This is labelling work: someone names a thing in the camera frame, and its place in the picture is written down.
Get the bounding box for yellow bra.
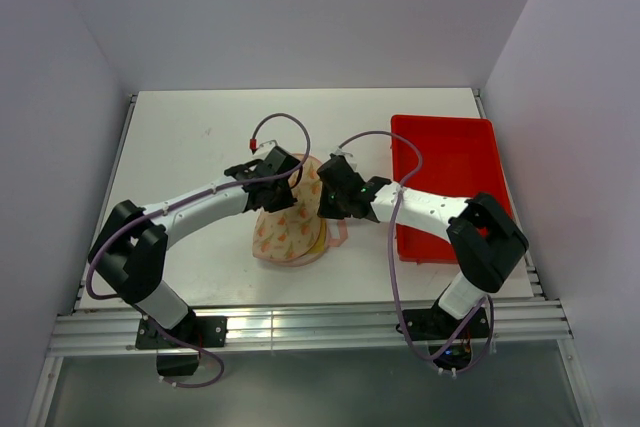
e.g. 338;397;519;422
308;219;327;256

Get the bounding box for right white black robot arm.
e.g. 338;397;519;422
317;155;529;337

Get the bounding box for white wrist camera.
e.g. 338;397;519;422
249;138;278;158
331;146;357;170

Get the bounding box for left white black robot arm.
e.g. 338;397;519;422
87;145;302;346

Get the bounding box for aluminium frame rail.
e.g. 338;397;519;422
46;297;572;357

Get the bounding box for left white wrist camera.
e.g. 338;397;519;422
249;138;278;158

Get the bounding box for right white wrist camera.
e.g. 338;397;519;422
331;146;357;170

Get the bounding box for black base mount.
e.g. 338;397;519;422
402;306;495;377
135;312;227;389

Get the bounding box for pink mesh laundry bag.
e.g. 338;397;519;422
252;156;348;267

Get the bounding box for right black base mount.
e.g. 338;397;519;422
402;306;495;377

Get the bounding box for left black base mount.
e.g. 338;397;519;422
135;312;227;389

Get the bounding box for red plastic tray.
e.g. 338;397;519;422
390;114;513;264

